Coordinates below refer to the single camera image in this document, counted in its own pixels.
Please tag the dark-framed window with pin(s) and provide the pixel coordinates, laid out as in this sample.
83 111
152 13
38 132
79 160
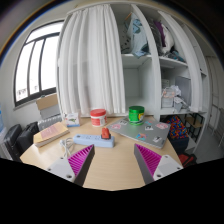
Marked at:
35 66

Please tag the colourful patterned bag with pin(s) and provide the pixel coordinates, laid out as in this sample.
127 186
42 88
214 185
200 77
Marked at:
178 131

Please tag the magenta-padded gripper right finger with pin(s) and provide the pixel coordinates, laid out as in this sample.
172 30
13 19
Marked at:
165 165

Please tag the light blue power strip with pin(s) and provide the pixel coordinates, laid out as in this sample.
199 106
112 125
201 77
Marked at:
86 140

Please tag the white radiator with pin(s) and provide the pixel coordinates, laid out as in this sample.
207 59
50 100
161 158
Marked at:
50 122

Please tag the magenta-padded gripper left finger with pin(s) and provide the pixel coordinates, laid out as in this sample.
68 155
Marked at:
63 166

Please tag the tan book with pink cover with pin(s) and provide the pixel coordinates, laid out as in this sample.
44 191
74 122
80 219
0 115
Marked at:
50 134

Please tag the grey laptop with stickers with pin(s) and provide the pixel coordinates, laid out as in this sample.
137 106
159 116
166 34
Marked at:
140 130

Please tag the orange-red charger block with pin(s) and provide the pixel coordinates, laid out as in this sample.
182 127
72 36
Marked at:
106 133

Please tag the white jar with red lid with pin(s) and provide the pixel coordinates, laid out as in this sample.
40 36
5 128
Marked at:
98 118

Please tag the white curtain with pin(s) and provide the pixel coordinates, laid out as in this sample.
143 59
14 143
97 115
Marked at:
88 63

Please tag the white shelf unit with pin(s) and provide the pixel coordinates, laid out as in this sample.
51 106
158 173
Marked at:
143 80

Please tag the green round can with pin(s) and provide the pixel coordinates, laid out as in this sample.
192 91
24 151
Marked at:
136 115

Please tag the small white printed box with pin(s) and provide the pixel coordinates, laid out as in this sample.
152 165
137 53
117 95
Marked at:
72 120

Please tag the brown cardboard box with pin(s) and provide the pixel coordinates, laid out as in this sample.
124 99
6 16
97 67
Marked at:
46 102

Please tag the black bag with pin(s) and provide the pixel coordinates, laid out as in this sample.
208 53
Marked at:
28 135

